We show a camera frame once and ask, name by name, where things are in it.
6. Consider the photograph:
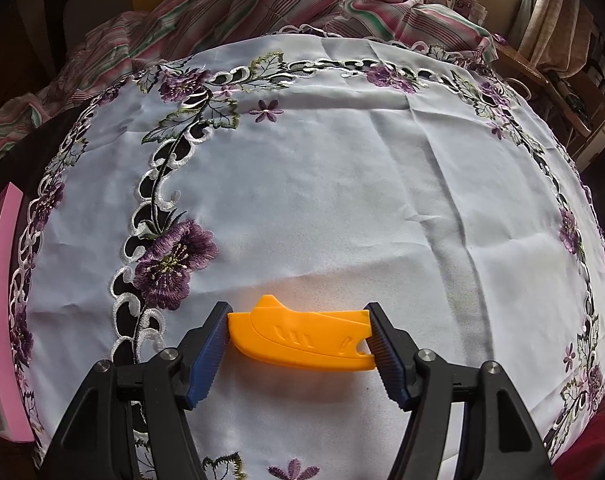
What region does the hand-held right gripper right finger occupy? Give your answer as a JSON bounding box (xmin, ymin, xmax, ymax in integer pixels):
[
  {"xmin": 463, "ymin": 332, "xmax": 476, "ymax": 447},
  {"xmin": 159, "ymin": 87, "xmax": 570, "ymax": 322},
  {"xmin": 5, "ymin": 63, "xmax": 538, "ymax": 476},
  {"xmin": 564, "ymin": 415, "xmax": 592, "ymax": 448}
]
[{"xmin": 365, "ymin": 302, "xmax": 554, "ymax": 480}]

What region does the cluttered wooden shelf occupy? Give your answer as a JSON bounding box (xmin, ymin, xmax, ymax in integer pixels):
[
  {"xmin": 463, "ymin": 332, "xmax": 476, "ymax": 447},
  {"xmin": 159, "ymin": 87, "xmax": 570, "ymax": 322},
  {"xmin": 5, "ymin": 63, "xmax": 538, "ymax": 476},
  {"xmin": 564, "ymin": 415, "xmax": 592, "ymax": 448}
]
[{"xmin": 547, "ymin": 22, "xmax": 605, "ymax": 187}]

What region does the pink carton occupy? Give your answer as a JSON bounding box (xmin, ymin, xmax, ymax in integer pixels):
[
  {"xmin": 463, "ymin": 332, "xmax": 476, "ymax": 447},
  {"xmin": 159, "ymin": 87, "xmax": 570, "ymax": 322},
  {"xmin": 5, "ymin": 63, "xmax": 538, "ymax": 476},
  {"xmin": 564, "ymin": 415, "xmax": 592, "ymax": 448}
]
[{"xmin": 453, "ymin": 0, "xmax": 486, "ymax": 24}]

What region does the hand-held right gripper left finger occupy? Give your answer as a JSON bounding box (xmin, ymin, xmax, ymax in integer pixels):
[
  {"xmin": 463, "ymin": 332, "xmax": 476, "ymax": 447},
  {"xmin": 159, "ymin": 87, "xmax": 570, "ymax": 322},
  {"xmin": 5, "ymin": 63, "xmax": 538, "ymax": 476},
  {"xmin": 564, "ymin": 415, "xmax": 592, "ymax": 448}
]
[{"xmin": 35, "ymin": 301, "xmax": 234, "ymax": 480}]

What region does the pink cardboard box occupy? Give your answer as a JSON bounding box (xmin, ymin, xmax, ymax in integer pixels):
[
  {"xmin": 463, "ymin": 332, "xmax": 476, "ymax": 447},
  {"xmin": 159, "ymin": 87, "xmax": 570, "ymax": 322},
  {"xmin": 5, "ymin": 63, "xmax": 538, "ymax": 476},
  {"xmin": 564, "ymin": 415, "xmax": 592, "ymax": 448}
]
[{"xmin": 0, "ymin": 182, "xmax": 36, "ymax": 444}]

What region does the white embroidered floral tablecloth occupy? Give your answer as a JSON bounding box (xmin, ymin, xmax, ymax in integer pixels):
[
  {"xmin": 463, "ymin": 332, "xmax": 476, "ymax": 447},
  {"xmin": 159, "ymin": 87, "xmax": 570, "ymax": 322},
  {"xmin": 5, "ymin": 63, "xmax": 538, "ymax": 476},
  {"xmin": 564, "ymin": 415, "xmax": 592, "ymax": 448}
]
[{"xmin": 5, "ymin": 25, "xmax": 605, "ymax": 480}]

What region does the pink striped blanket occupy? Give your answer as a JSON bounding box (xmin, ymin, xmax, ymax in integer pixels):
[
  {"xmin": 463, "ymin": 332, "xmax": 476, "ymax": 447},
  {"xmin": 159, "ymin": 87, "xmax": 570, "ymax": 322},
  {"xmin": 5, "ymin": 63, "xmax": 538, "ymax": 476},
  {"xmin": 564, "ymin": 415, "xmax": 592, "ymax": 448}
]
[{"xmin": 0, "ymin": 0, "xmax": 498, "ymax": 173}]

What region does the beige patterned curtain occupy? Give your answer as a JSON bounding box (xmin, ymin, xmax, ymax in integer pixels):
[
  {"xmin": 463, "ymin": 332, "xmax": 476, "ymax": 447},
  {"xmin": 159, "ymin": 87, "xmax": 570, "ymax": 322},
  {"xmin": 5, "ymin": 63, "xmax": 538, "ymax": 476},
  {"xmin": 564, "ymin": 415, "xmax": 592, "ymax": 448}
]
[{"xmin": 513, "ymin": 0, "xmax": 596, "ymax": 74}]

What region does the wooden nightstand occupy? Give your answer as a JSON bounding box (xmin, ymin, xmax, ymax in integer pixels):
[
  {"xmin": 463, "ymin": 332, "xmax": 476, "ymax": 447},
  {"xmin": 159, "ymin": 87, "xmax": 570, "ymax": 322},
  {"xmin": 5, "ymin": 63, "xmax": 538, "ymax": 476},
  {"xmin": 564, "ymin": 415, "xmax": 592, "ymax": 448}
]
[{"xmin": 493, "ymin": 40, "xmax": 551, "ymax": 87}]

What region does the orange plastic clip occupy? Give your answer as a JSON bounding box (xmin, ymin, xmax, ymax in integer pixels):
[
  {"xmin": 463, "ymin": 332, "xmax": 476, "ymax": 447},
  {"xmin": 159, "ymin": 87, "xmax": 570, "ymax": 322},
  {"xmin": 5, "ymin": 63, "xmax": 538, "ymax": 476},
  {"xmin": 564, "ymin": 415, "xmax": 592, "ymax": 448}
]
[{"xmin": 227, "ymin": 294, "xmax": 379, "ymax": 374}]

